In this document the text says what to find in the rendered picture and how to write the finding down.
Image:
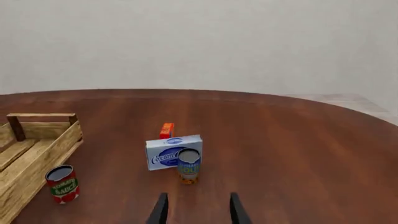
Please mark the tomato sauce tin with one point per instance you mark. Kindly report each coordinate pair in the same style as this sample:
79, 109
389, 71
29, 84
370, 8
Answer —
63, 185

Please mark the alphabet soup tin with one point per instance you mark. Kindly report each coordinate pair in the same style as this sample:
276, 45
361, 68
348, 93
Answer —
189, 166

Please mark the wooden slat tray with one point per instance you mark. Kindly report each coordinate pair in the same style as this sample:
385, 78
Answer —
29, 154

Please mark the orange food box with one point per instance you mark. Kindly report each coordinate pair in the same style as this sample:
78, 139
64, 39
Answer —
167, 131

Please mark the blue cream cheese box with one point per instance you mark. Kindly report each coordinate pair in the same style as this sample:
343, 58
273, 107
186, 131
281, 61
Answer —
164, 154

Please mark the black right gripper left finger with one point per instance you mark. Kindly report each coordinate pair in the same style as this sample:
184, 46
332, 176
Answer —
160, 208

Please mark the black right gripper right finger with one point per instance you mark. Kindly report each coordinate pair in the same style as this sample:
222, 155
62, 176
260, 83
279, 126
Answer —
238, 210

